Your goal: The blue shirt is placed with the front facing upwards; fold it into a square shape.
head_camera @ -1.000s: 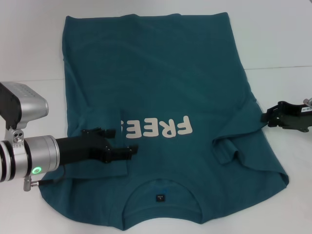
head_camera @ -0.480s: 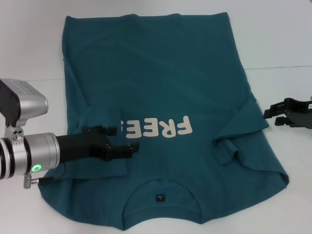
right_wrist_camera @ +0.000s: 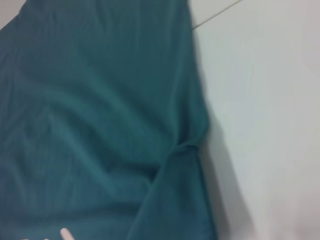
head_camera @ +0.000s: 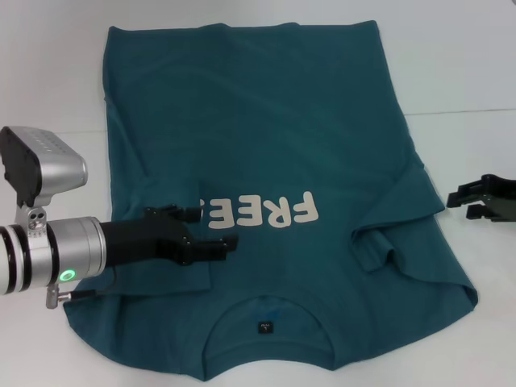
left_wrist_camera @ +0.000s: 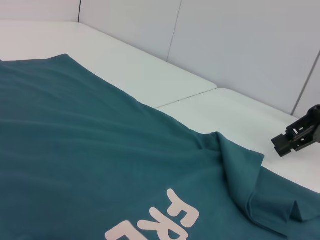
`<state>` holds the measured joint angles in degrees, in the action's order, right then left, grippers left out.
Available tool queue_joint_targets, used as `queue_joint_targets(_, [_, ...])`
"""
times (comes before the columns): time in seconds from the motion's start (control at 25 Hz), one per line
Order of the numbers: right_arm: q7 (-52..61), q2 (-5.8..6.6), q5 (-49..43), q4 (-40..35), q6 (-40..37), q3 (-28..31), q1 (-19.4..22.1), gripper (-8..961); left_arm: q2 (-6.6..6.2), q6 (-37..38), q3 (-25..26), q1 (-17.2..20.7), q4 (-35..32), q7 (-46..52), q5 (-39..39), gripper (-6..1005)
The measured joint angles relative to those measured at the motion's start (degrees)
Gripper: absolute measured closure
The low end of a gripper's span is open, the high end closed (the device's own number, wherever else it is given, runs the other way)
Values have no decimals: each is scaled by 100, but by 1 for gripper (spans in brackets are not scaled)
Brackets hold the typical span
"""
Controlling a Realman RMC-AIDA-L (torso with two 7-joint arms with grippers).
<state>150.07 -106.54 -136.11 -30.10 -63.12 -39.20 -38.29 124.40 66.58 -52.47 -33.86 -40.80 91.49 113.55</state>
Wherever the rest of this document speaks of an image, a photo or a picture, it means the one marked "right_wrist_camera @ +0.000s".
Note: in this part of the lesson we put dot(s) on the teal t-shirt with FREE print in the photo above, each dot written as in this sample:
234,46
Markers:
100,112

